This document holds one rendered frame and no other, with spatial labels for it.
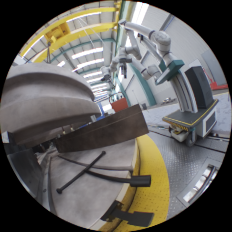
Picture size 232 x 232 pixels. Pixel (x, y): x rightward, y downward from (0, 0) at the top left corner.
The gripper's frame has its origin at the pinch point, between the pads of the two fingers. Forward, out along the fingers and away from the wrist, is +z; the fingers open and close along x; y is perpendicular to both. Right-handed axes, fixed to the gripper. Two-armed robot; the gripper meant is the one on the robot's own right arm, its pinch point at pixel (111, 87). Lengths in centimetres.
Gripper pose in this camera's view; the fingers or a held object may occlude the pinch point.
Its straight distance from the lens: 88.3
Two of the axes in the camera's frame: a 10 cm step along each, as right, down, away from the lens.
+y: 9.0, -3.7, -2.2
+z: 3.8, 9.2, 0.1
